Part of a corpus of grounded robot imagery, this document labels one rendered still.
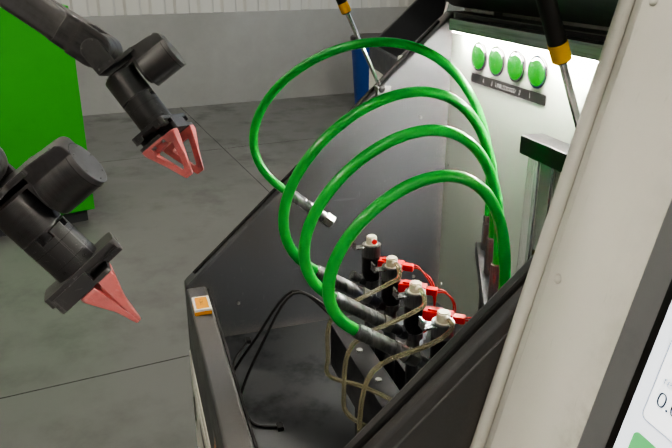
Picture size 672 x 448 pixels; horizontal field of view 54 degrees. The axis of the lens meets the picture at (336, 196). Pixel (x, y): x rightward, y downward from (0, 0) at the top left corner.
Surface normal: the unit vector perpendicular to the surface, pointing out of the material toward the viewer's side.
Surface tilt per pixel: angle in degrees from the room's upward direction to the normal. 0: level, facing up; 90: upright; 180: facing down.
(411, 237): 90
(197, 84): 90
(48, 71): 90
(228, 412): 0
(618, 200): 76
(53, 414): 0
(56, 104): 90
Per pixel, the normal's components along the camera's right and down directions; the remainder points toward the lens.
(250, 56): 0.40, 0.31
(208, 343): 0.00, -0.94
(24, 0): 0.05, 0.12
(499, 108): -0.95, 0.11
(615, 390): -0.92, -0.12
